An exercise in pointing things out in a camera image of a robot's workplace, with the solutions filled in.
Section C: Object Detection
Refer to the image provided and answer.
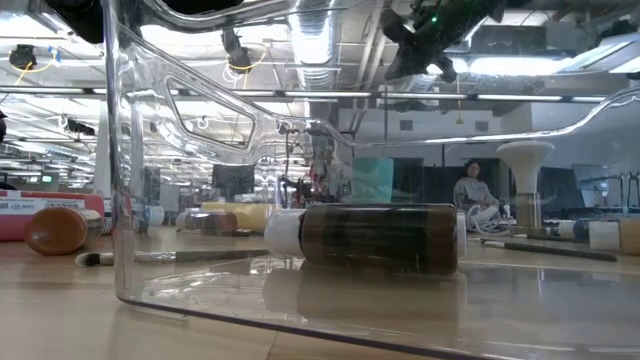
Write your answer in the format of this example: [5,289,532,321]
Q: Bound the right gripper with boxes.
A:
[379,0,506,84]

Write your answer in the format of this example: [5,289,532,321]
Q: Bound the dark brown paint bottle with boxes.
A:
[263,202,460,275]

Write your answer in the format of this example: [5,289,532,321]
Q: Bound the clear plastic bin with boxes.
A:
[97,0,640,360]

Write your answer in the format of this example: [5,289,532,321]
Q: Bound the orange paint bottle black label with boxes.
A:
[23,206,114,257]

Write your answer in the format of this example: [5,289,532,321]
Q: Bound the small blue paint bottle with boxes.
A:
[557,218,591,242]

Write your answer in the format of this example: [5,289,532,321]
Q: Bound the large yellow paint bottle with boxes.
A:
[199,200,274,234]

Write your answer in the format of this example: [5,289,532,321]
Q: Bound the small yellow paint bottle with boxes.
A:
[587,218,640,253]

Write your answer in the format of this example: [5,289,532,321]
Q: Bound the reddish brown paint bottle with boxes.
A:
[174,210,240,236]

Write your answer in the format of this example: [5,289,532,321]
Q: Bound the large red paint bottle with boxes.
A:
[0,188,107,243]

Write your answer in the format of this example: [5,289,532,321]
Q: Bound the teal plastic cup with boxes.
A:
[349,157,396,205]

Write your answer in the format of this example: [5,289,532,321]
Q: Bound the white mushroom-shaped stand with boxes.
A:
[495,139,556,236]

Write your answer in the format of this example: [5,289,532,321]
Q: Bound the person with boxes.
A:
[452,158,501,224]

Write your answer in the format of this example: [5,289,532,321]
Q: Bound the black ceiling device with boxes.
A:
[8,43,39,71]
[221,27,254,71]

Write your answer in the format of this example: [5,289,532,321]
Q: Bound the thin black paintbrush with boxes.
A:
[479,238,620,264]

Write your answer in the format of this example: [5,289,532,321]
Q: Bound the black square panel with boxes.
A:
[211,163,257,199]

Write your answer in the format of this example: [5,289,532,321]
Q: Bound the white pillar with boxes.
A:
[93,112,114,199]

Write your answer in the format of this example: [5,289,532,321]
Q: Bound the black paintbrush silver ferrule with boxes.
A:
[74,248,271,267]

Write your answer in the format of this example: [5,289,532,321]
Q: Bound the long ceiling light rail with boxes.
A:
[0,85,614,104]

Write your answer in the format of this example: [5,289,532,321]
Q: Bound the ribbed silver ventilation duct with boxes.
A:
[288,0,346,91]

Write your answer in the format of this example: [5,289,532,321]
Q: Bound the white coiled cable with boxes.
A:
[464,202,511,236]

